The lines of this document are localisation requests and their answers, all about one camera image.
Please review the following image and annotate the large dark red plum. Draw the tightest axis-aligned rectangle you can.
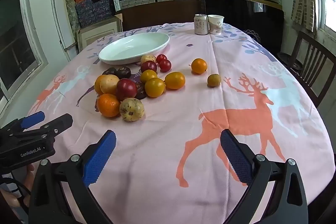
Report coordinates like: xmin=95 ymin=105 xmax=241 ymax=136
xmin=117 ymin=79 xmax=137 ymax=101

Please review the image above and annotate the yellow orange fruit centre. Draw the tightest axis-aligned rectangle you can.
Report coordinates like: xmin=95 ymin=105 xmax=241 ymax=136
xmin=145 ymin=78 xmax=166 ymax=98

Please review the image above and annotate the framed picture leaning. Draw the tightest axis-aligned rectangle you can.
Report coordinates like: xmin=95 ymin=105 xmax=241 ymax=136
xmin=77 ymin=14 xmax=123 ymax=52

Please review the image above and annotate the window with grey frame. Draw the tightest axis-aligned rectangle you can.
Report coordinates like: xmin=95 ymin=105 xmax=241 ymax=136
xmin=1 ymin=0 xmax=48 ymax=118

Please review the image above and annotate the dark wooden chair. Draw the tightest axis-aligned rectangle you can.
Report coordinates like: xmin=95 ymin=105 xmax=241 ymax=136
xmin=277 ymin=31 xmax=335 ymax=107

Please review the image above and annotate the small red plum back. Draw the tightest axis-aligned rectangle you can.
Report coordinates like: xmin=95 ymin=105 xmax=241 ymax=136
xmin=156 ymin=54 xmax=167 ymax=64

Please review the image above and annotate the lone orange with stem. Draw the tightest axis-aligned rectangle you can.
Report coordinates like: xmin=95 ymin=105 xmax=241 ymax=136
xmin=190 ymin=58 xmax=208 ymax=75

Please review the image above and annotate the small yellow orange fruit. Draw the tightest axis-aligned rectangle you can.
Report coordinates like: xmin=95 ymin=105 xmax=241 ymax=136
xmin=139 ymin=69 xmax=158 ymax=84

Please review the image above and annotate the yellow orange fruit right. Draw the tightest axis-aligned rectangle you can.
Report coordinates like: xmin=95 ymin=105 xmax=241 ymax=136
xmin=165 ymin=72 xmax=186 ymax=90

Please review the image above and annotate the pale speckled passion fruit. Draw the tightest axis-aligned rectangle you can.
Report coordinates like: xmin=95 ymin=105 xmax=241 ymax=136
xmin=120 ymin=98 xmax=145 ymax=122

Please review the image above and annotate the orange mandarin front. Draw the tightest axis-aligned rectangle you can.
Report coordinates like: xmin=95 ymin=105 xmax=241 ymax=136
xmin=96 ymin=94 xmax=120 ymax=118

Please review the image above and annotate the pink drink can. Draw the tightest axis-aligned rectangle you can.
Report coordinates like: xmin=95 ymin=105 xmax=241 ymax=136
xmin=194 ymin=14 xmax=209 ymax=35

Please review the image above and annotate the white oval plate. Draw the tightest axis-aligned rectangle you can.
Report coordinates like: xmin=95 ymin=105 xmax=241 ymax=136
xmin=98 ymin=33 xmax=170 ymax=65

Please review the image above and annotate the pale speckled fruit by plate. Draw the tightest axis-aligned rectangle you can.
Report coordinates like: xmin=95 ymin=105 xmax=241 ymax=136
xmin=140 ymin=55 xmax=156 ymax=64

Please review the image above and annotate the white board leaning on wall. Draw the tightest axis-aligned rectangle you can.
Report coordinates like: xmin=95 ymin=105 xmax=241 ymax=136
xmin=51 ymin=0 xmax=75 ymax=50

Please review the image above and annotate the dark wooden cabinet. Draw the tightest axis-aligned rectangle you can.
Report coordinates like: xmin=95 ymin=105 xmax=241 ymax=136
xmin=115 ymin=0 xmax=205 ymax=31

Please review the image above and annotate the pale yellow round fruit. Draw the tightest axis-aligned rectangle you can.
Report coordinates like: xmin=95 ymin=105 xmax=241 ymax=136
xmin=100 ymin=75 xmax=120 ymax=95

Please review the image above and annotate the brownish green round fruit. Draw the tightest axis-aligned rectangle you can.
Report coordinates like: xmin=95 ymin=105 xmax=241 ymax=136
xmin=207 ymin=74 xmax=222 ymax=88

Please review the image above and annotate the person's left hand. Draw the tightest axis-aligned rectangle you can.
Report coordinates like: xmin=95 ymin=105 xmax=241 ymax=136
xmin=1 ymin=164 xmax=34 ymax=207

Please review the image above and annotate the white paper cup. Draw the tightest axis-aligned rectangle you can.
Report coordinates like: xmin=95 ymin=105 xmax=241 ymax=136
xmin=208 ymin=15 xmax=224 ymax=35

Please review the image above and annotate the dark red plum rear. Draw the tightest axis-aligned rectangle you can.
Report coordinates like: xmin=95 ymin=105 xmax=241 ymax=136
xmin=141 ymin=61 xmax=157 ymax=72

